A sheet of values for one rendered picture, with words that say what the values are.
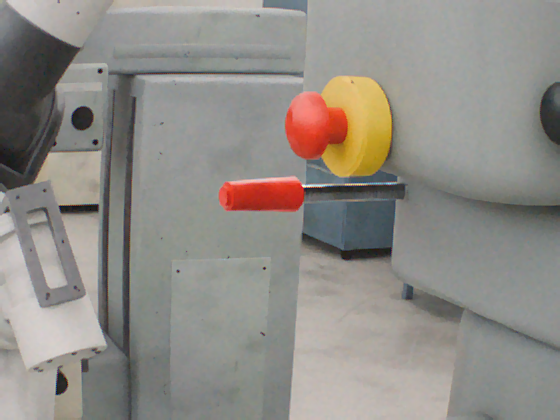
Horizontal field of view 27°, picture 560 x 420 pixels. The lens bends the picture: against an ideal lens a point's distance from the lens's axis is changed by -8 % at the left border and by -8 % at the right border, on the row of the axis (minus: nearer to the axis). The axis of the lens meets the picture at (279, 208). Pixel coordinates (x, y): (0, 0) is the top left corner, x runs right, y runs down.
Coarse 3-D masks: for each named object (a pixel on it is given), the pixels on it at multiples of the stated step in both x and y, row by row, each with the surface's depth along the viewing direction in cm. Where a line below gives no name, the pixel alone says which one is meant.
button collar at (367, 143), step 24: (336, 96) 74; (360, 96) 72; (384, 96) 72; (360, 120) 71; (384, 120) 72; (336, 144) 74; (360, 144) 71; (384, 144) 72; (336, 168) 74; (360, 168) 72
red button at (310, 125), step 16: (304, 96) 72; (320, 96) 72; (288, 112) 73; (304, 112) 71; (320, 112) 71; (336, 112) 73; (288, 128) 73; (304, 128) 71; (320, 128) 71; (336, 128) 72; (304, 144) 72; (320, 144) 71
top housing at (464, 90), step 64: (320, 0) 79; (384, 0) 72; (448, 0) 66; (512, 0) 64; (320, 64) 79; (384, 64) 72; (448, 64) 67; (512, 64) 65; (448, 128) 67; (512, 128) 65; (448, 192) 70; (512, 192) 66
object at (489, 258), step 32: (416, 192) 87; (416, 224) 87; (448, 224) 84; (480, 224) 80; (512, 224) 77; (544, 224) 74; (416, 256) 87; (448, 256) 84; (480, 256) 80; (512, 256) 77; (544, 256) 74; (448, 288) 84; (480, 288) 80; (512, 288) 77; (544, 288) 74; (512, 320) 77; (544, 320) 74
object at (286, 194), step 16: (224, 192) 82; (240, 192) 82; (256, 192) 82; (272, 192) 83; (288, 192) 83; (304, 192) 84; (320, 192) 85; (336, 192) 85; (352, 192) 86; (368, 192) 87; (384, 192) 87; (400, 192) 88; (224, 208) 83; (240, 208) 82; (256, 208) 83; (272, 208) 83; (288, 208) 84
